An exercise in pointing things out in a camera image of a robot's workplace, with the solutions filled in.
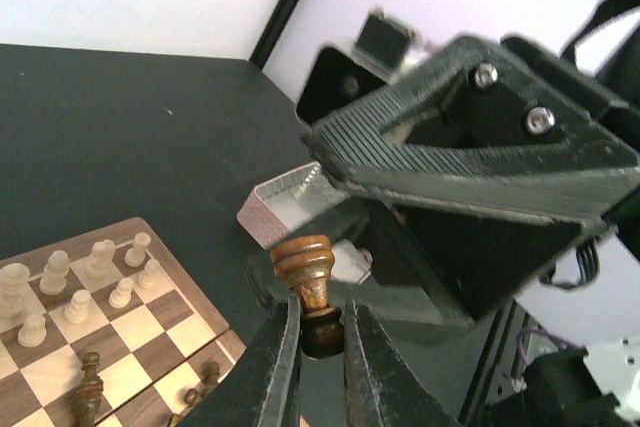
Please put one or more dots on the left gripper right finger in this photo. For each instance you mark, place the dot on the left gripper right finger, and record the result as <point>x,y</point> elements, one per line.
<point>380,388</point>

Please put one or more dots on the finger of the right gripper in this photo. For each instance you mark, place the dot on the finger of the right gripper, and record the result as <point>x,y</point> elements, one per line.
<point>475,129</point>
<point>436,266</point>

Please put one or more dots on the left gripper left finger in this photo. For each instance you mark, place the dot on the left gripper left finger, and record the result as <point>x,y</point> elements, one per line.
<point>262,389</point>

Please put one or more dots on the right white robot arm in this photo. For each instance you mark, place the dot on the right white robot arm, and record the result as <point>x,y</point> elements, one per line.
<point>607,108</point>

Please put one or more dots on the wooden chess board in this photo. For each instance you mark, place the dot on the wooden chess board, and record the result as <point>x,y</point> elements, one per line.
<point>37,379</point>

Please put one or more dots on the pile of dark chess pieces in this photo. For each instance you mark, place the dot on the pile of dark chess pieces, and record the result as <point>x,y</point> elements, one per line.
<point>131,392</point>

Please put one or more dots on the row of white chess pieces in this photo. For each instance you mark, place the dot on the row of white chess pieces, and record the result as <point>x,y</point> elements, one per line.
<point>131,301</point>

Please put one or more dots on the dark lying pawn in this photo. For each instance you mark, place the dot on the dark lying pawn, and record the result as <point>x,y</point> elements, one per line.
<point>305,265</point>

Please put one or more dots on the pink rimmed metal tray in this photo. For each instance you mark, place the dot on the pink rimmed metal tray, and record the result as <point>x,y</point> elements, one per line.
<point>276,207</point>

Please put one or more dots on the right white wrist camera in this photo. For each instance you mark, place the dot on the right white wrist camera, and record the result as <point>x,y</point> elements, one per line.
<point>385,39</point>

